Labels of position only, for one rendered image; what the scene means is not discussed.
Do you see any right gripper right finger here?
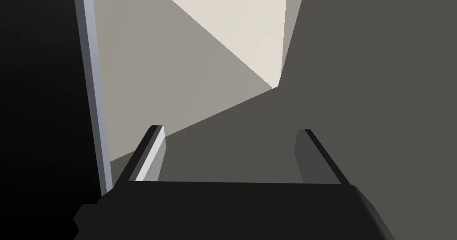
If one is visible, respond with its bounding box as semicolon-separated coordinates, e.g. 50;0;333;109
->
293;128;351;186

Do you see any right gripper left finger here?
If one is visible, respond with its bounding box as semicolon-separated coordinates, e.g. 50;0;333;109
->
115;124;167;188

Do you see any dark door leaf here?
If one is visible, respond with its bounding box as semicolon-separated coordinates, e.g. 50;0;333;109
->
0;0;114;240

